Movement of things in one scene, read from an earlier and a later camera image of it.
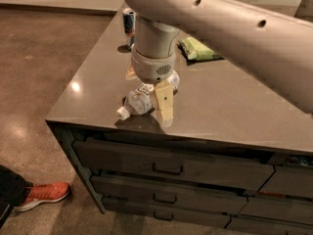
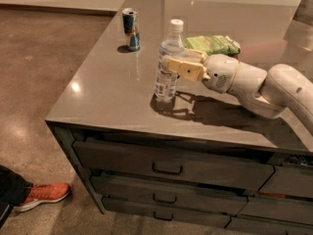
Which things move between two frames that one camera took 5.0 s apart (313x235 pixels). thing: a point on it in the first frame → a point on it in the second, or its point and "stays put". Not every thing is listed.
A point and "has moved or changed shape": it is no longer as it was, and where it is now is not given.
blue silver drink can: x=129 y=26 stays put
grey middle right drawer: x=291 y=211 stays put
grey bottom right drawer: x=261 y=226 stays put
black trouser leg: x=13 y=191 stays put
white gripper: x=151 y=69 → x=219 y=72
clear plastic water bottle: x=142 y=101 has moved or changed shape
